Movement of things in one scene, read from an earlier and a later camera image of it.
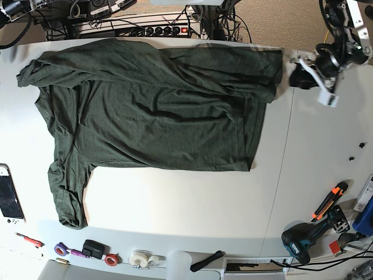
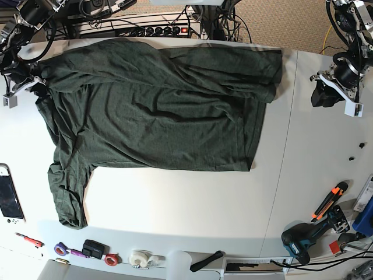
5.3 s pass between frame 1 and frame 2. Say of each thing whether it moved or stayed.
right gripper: moved
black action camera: stayed
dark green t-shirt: stayed
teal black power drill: stayed
